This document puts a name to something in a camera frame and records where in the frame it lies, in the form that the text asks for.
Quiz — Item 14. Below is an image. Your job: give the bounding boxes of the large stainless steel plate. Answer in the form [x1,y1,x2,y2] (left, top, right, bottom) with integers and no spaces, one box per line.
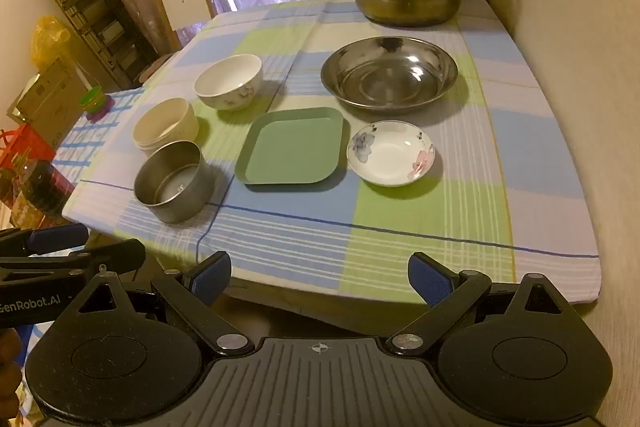
[320,36,459,116]

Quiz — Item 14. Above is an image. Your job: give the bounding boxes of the dark bottle with red label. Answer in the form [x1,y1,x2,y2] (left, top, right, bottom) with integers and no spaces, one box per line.
[0,159,76,228]

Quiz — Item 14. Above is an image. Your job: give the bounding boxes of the cardboard box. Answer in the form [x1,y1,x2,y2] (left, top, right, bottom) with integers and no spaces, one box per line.
[7,57,93,148]

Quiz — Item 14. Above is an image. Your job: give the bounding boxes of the person's left hand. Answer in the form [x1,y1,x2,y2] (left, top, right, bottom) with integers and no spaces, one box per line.
[0,329,23,413]

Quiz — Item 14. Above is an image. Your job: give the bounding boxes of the checked tablecloth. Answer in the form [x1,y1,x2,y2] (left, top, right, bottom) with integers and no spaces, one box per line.
[62,0,601,305]

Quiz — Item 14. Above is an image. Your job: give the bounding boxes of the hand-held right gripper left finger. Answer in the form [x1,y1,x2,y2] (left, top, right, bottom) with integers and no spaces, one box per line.
[67,251,254,356]

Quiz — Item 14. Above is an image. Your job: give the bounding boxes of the small stainless steel bowl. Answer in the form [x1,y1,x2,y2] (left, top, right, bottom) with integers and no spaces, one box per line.
[133,140,216,224]

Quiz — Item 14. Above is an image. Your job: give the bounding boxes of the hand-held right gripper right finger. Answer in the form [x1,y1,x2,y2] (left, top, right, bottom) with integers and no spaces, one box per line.
[386,253,568,354]

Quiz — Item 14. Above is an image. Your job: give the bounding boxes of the red box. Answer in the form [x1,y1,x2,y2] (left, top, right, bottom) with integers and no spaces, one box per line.
[0,127,56,172]

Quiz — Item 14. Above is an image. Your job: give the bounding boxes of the small white floral dish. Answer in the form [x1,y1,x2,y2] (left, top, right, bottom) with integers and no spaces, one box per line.
[347,120,436,186]

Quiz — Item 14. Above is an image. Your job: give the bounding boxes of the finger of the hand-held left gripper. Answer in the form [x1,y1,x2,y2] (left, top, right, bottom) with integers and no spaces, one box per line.
[0,239,147,285]
[0,223,90,258]

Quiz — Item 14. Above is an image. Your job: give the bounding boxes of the green square plate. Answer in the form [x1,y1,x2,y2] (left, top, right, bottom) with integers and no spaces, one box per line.
[235,107,349,186]

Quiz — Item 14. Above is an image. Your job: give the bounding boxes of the blue grid table cover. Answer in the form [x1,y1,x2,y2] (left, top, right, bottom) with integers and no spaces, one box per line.
[52,87,146,182]

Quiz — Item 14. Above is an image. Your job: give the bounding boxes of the black folding rack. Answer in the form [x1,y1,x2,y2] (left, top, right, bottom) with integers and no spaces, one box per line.
[42,0,161,90]

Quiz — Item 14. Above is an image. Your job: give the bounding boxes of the green and purple cup stack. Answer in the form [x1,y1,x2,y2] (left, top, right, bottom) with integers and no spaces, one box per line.
[80,88,117,124]

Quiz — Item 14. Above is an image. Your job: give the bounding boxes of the yellow plastic bag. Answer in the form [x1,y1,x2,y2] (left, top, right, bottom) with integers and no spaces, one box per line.
[32,16,76,68]

